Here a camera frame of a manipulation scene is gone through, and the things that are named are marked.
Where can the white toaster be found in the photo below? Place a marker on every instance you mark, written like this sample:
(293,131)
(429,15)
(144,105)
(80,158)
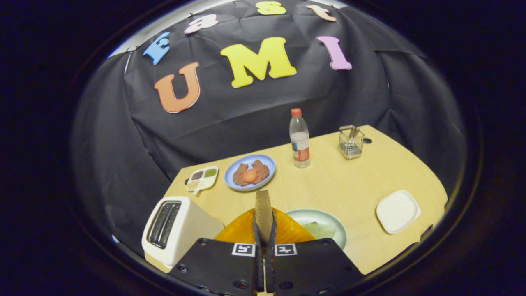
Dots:
(193,230)

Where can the metal utensil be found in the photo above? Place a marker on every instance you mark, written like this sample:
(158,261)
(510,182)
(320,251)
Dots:
(353,131)

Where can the blue round plate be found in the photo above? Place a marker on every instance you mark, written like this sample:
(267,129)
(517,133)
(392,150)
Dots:
(236,162)

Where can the white divided condiment tray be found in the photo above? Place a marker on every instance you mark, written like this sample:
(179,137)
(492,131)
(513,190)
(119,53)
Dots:
(201,179)

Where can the clear plastic bottle red cap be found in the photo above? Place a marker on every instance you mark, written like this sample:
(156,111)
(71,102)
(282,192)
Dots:
(300,139)

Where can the black backdrop cloth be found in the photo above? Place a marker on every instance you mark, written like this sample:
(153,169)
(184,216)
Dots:
(246,119)

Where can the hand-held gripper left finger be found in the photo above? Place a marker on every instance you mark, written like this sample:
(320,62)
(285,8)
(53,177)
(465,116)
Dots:
(259,271)

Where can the brown meat patty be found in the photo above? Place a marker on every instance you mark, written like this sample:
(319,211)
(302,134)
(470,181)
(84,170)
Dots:
(262,169)
(238,179)

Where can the red tomato slice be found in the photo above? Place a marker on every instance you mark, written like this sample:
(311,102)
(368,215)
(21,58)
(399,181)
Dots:
(250,175)

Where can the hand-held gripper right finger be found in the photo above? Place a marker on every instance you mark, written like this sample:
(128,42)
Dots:
(270,271)

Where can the green lettuce leaf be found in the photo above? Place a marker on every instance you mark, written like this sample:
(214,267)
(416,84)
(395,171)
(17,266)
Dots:
(320,230)

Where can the pale green round plate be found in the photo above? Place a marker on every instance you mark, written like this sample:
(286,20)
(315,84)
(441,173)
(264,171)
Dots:
(306,214)

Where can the brown bread slice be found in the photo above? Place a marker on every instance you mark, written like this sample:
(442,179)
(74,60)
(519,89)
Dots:
(264,213)

